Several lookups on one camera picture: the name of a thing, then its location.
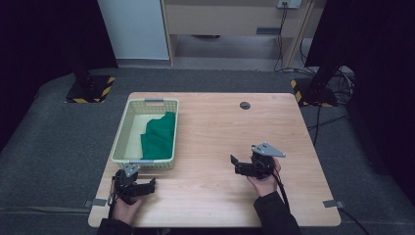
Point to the grey tape strip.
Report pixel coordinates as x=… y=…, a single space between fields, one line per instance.
x=333 y=204
x=97 y=202

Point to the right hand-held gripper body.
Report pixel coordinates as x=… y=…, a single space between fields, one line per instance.
x=262 y=161

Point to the white power strip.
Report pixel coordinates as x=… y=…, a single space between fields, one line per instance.
x=289 y=3

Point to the green cloth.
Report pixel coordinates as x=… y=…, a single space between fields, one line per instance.
x=159 y=138

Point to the person's right hand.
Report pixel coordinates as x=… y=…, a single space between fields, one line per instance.
x=266 y=186

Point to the pale green plastic basket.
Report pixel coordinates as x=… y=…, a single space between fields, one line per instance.
x=130 y=137

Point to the white panel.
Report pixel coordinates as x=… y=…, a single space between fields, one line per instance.
x=133 y=29

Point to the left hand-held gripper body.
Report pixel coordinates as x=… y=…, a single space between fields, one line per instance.
x=125 y=186

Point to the dark round table grommet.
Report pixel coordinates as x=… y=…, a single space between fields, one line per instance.
x=245 y=105

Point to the person's left hand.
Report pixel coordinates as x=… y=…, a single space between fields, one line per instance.
x=125 y=210

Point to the black stand post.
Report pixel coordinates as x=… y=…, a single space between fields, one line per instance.
x=83 y=78
x=323 y=80

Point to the hazard-striped black stand base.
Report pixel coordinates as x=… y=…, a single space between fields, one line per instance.
x=98 y=93
x=310 y=98

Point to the black curtain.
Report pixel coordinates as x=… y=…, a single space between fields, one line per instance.
x=381 y=65
x=42 y=49

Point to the light wooden cabinet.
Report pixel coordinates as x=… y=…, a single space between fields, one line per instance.
x=225 y=19

